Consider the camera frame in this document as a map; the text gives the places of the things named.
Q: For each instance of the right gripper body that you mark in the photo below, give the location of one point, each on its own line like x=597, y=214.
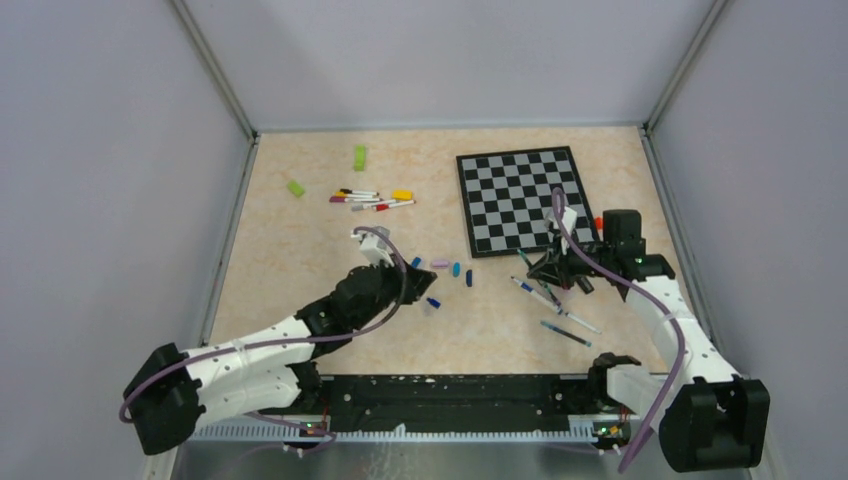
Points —
x=570, y=264

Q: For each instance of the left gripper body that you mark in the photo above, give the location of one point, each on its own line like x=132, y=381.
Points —
x=403, y=290

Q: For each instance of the blue capped white marker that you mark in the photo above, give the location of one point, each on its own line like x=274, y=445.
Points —
x=537, y=295

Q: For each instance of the blue thin pen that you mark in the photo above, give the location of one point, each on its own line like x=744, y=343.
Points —
x=566, y=334

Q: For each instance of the grey capped marker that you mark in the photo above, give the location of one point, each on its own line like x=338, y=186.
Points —
x=371, y=205

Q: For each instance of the black capped marker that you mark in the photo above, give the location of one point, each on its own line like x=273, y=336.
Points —
x=356, y=193

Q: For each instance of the blue black highlighter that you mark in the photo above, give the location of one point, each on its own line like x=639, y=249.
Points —
x=584, y=285

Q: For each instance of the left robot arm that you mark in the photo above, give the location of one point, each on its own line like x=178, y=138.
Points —
x=177, y=392

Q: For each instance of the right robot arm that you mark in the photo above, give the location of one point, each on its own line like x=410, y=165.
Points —
x=706, y=415

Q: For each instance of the black white chessboard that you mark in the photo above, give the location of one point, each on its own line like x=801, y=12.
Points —
x=506, y=197

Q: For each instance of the yellow block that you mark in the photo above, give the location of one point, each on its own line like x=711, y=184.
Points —
x=402, y=195

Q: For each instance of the green block far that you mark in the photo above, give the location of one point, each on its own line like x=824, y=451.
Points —
x=360, y=158

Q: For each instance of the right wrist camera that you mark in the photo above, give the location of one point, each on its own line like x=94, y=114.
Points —
x=564, y=222

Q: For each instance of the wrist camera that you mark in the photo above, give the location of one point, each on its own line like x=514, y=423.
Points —
x=564, y=222
x=373, y=245

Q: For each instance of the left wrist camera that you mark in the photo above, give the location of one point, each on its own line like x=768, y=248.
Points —
x=373, y=245

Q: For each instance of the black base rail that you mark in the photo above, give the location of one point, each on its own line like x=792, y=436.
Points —
x=498, y=403

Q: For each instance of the green block near wall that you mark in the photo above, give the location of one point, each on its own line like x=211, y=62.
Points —
x=295, y=188

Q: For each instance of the aluminium frame rail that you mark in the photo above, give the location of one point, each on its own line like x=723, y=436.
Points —
x=304, y=429

